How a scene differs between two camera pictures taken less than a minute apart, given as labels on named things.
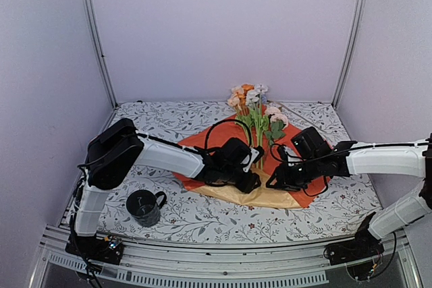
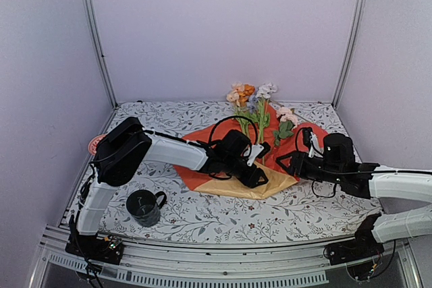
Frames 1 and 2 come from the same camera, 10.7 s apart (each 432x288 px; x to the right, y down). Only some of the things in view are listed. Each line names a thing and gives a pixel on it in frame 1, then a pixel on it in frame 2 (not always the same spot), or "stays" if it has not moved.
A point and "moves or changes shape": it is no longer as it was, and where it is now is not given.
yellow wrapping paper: x=264 y=195 moves or changes shape
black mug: x=144 y=206 stays
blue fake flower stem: x=263 y=101 moves or changes shape
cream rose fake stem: x=234 y=101 moves or changes shape
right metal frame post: x=354 y=38 stays
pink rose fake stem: x=277 y=122 -> x=287 y=121
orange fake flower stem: x=242 y=97 moves or changes shape
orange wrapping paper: x=231 y=128 moves or changes shape
